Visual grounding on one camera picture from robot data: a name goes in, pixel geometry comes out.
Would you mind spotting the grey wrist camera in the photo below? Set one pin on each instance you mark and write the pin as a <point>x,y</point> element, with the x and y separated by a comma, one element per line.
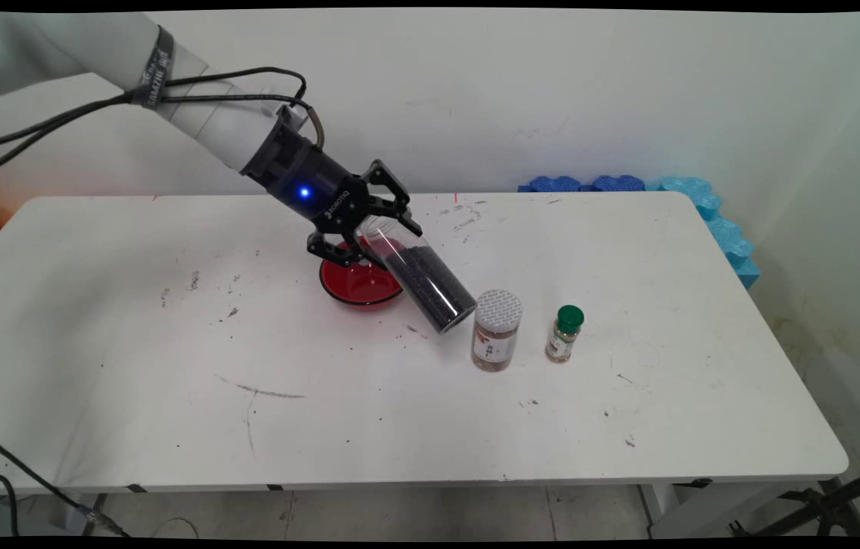
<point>291,116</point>

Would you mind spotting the black tripod stand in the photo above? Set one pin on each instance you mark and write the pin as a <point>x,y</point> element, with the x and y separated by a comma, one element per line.
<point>830,503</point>

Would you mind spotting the red bowl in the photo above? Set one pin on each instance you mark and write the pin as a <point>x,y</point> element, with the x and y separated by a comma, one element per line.
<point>361,286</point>

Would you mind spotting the dark blue foam tile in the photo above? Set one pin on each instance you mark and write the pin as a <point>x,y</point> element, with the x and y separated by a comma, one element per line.
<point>617,184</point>
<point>552,184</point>

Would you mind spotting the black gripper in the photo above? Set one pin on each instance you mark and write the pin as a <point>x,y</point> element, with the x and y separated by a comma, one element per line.
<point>323,194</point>

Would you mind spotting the white table leg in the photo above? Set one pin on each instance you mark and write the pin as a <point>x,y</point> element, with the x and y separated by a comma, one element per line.
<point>693,515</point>
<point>87,507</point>

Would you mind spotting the light blue foam tile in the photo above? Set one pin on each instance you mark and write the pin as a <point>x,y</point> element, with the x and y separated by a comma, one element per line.
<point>727,240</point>

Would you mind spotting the small spice bottle green cap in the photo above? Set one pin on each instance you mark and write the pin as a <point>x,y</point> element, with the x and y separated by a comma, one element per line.
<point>563,343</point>

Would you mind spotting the spice jar with patterned lid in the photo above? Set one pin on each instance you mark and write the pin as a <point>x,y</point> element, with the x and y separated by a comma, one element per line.
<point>495,343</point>

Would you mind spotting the clear jar of black grains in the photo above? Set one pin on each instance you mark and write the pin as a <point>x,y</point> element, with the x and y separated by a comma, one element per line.
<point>430,286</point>

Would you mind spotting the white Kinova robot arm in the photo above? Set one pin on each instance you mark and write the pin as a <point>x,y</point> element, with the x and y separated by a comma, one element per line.
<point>94,46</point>

